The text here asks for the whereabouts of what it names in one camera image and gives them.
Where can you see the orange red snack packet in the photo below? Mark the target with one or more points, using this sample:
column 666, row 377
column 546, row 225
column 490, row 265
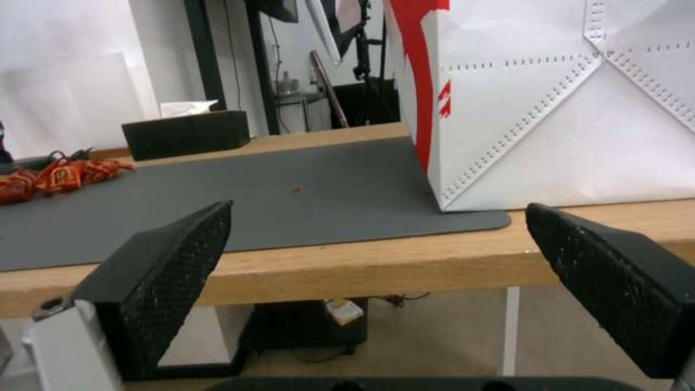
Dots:
column 60, row 177
column 103, row 168
column 13, row 187

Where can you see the white orange label tag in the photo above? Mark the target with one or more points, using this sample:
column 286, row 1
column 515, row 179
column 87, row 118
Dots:
column 345, row 311

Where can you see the grey desk mat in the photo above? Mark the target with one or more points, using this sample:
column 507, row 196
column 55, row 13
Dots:
column 304, row 203

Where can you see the black background box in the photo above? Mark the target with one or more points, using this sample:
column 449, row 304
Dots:
column 366, row 104

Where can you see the black light stand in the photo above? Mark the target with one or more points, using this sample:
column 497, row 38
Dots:
column 369, row 45

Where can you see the white and red takeout bag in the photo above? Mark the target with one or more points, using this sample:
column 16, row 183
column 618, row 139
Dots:
column 570, row 134

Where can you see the black cabinet under table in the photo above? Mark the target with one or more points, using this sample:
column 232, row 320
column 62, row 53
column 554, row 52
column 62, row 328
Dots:
column 304, row 326

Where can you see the black tissue box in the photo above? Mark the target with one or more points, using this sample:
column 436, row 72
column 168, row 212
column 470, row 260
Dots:
column 184, row 136

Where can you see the white tissue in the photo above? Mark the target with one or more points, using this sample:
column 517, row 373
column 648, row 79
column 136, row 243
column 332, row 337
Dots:
column 184, row 108

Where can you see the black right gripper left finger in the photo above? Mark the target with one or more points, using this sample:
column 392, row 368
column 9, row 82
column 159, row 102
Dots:
column 163, row 277

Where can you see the black upright post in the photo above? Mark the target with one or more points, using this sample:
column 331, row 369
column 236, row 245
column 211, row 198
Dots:
column 209, row 53

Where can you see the white softbox reflector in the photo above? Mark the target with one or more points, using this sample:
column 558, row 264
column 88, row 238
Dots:
column 331, row 28

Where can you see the brown wooden stick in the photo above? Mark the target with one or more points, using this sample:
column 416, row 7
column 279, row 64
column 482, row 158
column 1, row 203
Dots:
column 328, row 89

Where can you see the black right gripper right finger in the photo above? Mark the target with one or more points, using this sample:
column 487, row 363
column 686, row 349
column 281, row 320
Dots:
column 613, row 281

